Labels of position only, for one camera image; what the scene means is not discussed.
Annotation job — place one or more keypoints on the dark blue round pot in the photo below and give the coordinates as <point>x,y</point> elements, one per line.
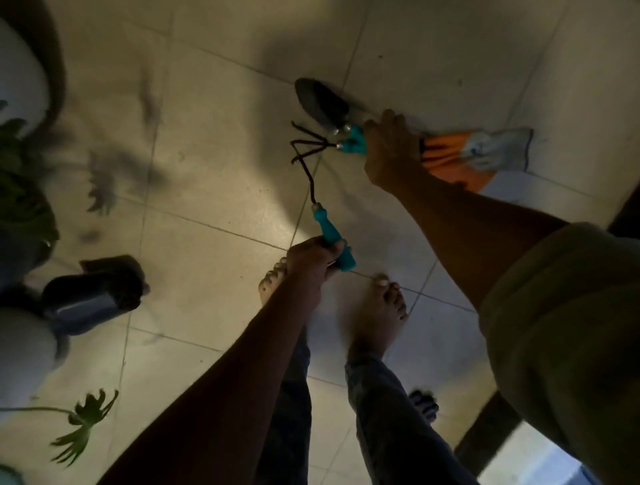
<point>20,260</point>

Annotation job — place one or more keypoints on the person's left foot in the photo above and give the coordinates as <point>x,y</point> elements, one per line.
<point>272,282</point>

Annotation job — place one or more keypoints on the person's left hand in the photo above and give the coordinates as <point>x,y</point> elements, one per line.
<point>310,260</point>

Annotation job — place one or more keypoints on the person's grey shirt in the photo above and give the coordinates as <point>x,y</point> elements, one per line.
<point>575,340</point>

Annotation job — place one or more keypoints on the person's left forearm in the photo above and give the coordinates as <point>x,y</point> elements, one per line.
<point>215,399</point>

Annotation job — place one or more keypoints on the person's right hand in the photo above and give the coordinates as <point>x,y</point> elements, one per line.
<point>392,155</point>

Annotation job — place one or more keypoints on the white round plant pot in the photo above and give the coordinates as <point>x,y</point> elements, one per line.
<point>20,75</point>
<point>25,360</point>

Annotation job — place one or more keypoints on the small black plastic pot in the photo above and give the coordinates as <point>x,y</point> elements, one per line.
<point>90,295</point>

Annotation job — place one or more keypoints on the person's right leg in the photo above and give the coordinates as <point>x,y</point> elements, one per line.
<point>395,429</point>

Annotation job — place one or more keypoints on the person's right forearm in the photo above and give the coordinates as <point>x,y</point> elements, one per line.
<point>475,235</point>

